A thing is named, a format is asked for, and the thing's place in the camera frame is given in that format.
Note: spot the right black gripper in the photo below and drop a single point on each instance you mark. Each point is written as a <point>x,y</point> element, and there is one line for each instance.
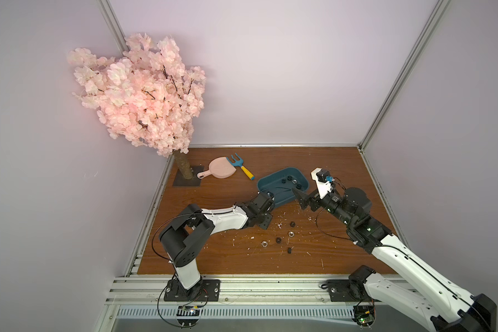
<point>312,199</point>

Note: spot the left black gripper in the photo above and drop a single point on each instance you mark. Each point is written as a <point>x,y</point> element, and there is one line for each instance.
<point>268,218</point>

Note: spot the teal plastic storage box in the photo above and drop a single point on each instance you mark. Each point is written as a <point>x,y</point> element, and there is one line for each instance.
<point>282,192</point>

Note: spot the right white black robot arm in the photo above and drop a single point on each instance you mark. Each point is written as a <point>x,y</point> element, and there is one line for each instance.
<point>436,303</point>

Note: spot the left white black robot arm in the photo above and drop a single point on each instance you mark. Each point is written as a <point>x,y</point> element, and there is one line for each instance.
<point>186,235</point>

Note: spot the blue yellow toy rake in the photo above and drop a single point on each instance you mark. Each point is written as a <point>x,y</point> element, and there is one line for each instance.
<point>237,161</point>

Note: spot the pink plastic dustpan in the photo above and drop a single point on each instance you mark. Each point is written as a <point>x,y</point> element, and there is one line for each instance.
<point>220,167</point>

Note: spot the dark square tree base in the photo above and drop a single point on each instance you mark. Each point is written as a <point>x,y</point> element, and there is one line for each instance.
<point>180,181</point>

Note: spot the left controller board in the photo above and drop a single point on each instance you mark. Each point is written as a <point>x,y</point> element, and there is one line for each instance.
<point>188,316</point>

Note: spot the controller board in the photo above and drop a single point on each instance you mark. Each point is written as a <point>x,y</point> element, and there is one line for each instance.
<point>364,316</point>
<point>188,316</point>

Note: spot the right controller board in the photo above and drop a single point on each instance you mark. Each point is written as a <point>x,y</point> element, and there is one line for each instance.
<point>364,316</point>

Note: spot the pink artificial blossom tree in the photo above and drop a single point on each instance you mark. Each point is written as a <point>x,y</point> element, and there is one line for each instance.
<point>148,96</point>

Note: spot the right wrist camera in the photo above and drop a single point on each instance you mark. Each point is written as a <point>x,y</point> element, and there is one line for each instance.
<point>324,182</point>

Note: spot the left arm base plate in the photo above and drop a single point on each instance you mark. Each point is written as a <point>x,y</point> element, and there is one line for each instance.
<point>203,291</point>

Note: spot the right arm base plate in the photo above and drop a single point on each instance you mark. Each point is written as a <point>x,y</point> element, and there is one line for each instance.
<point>347,290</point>

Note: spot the aluminium front rail frame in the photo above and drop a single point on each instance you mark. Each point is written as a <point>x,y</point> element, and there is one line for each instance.
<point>260,297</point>

